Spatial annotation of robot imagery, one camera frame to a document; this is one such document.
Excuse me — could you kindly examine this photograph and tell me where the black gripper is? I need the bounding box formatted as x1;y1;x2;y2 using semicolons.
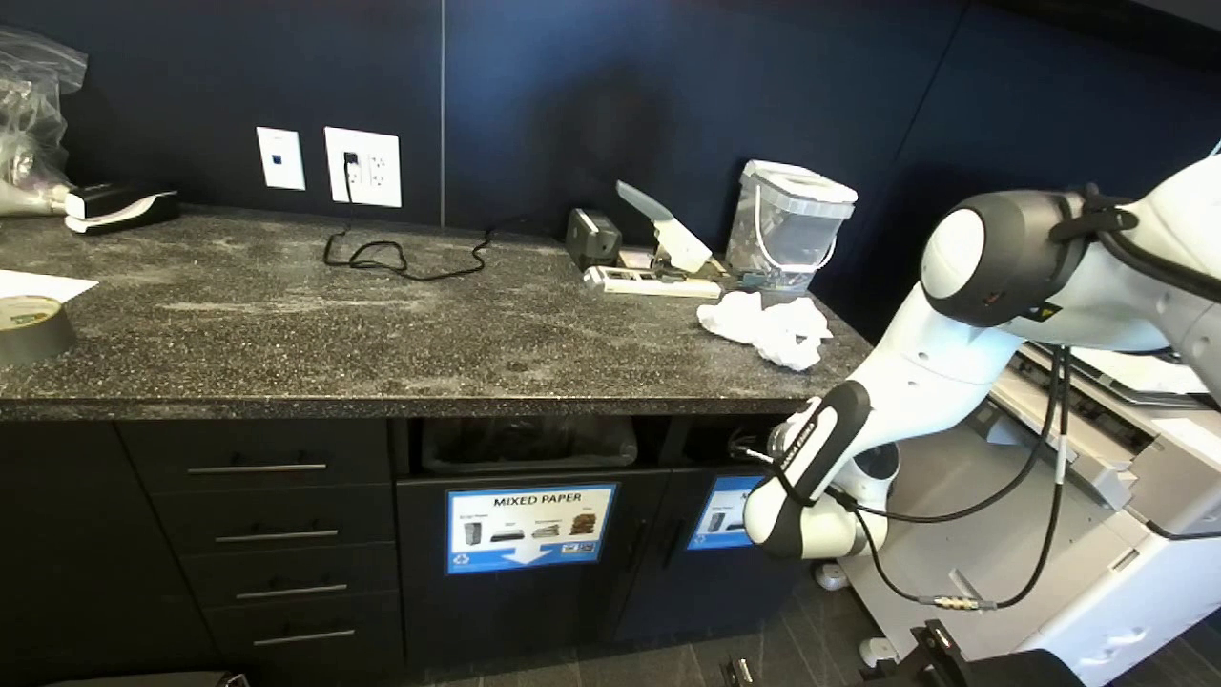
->
730;432;784;468

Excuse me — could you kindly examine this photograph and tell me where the blue mixed paper sign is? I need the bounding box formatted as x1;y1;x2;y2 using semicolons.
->
444;479;618;581
683;472;772;552

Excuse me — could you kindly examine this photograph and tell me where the clear plastic lidded container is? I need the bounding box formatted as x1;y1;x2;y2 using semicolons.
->
724;156;861;304

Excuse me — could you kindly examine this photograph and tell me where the black stand base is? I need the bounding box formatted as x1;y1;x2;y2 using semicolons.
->
861;619;1082;687

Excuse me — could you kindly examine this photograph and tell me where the large white office printer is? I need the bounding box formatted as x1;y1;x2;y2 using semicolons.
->
833;328;1221;687

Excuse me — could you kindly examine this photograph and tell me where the white double outlet plate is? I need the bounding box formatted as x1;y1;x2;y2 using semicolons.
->
321;123;403;211

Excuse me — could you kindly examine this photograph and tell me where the flat white paper sheet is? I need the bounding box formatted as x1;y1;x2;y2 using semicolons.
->
0;267;104;309

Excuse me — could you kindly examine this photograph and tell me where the clear crumpled plastic bag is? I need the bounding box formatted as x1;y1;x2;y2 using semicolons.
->
0;28;93;222

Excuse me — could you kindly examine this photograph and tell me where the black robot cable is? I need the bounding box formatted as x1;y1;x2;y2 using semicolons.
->
759;188;1221;615

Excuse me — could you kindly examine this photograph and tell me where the thin black power cable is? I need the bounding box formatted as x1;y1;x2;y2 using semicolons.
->
317;156;496;285

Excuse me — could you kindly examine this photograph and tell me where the black drawer with steel handle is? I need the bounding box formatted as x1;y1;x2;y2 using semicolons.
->
118;418;394;492
182;545;403;615
148;487;397;556
207;605;408;681

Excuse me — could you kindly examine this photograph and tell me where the white single wall plate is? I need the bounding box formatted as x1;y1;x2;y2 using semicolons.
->
253;123;309;194

